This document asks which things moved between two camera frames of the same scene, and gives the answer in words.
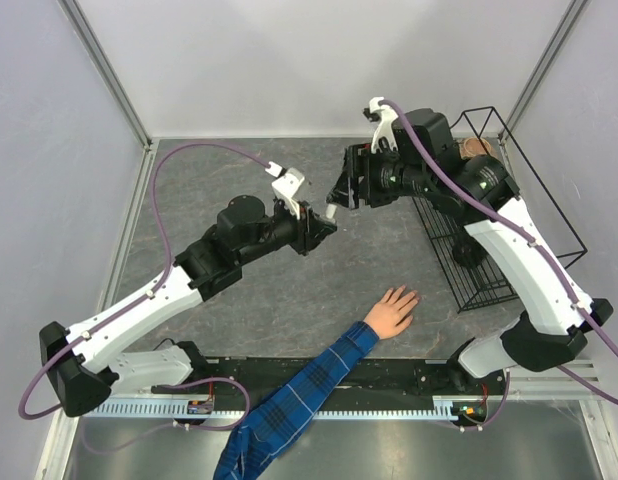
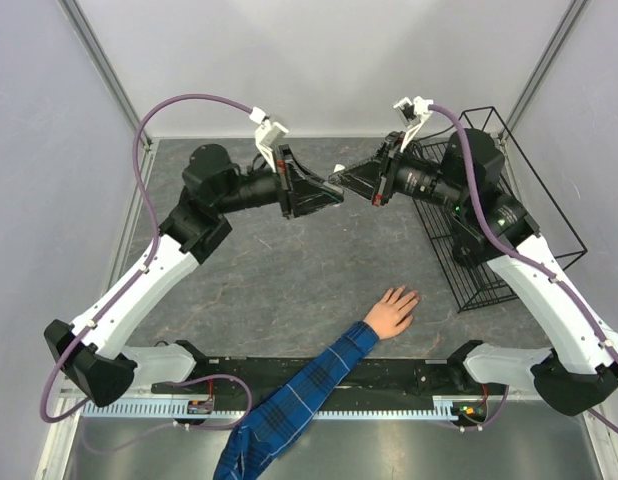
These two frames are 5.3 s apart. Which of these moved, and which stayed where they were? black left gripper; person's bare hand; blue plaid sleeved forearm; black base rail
Moved: black left gripper
Stayed: blue plaid sleeved forearm; person's bare hand; black base rail
